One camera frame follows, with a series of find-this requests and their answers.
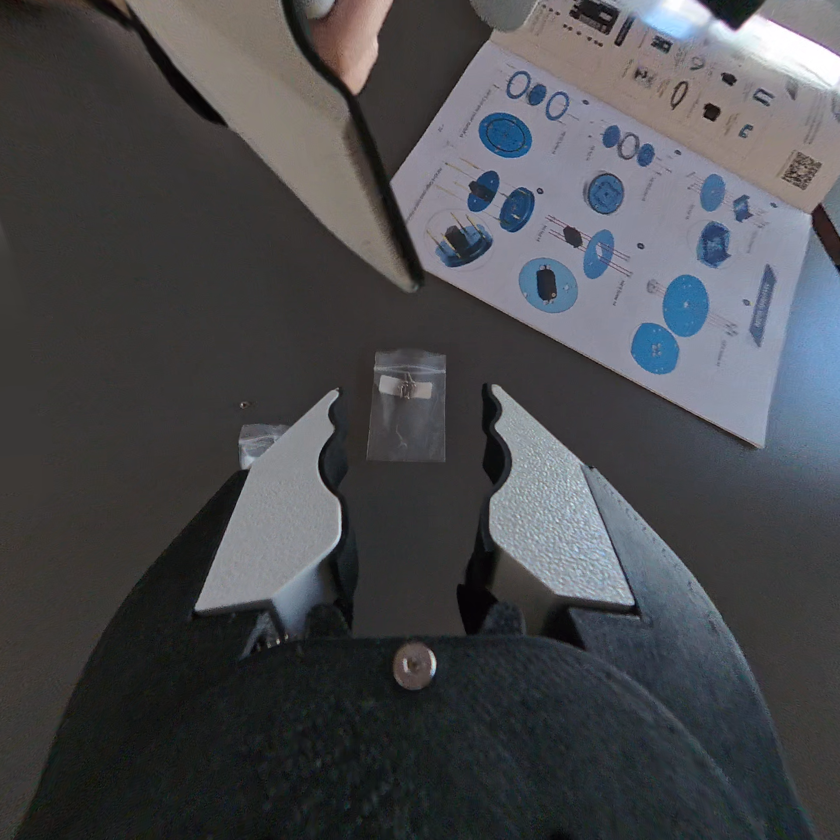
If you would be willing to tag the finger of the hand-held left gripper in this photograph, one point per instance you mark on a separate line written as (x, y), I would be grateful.
(282, 111)

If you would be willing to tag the person's left hand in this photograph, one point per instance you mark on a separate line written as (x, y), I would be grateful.
(351, 46)

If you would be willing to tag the assembly guide booklet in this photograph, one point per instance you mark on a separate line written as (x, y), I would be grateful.
(590, 275)

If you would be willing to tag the clear plastic bag with parts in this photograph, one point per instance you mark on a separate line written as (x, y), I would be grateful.
(256, 443)

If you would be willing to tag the small clear plastic zip bag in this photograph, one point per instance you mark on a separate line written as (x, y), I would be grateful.
(407, 420)

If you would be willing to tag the grey rounded object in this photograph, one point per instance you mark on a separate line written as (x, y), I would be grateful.
(495, 13)

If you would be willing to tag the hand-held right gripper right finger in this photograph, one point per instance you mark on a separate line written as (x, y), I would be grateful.
(558, 525)

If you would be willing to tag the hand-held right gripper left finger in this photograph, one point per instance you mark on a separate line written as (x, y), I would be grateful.
(275, 525)

